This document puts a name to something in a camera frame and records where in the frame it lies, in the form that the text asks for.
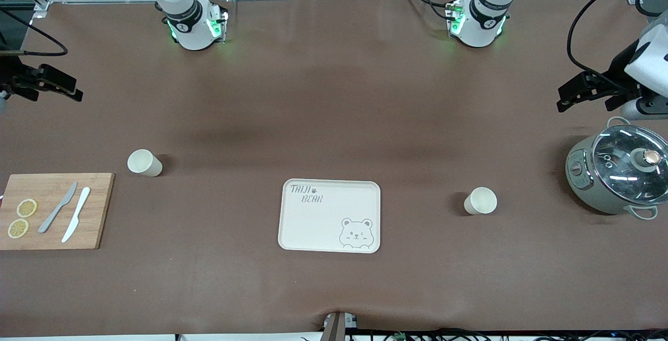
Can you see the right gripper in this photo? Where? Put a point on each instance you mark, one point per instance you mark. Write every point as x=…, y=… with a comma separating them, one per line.
x=11, y=77

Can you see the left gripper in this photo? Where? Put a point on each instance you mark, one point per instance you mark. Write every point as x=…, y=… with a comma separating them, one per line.
x=618, y=71

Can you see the white paper cup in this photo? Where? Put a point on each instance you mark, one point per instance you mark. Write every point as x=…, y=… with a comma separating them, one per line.
x=143, y=162
x=480, y=201

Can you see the grey plastic knife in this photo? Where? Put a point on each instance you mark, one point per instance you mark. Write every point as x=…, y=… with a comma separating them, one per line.
x=65, y=199

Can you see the lemon slice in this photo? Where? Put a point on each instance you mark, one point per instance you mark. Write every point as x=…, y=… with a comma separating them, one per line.
x=18, y=228
x=26, y=208

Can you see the white plastic knife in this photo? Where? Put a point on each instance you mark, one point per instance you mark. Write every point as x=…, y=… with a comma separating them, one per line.
x=81, y=205

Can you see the bamboo cutting board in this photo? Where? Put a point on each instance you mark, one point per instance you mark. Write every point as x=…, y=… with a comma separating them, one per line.
x=99, y=215

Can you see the brown table cover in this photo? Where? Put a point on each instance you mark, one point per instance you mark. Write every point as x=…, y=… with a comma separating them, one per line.
x=334, y=95

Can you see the cream bear print tray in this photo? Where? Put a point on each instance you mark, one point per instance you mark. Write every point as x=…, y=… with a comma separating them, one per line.
x=323, y=226

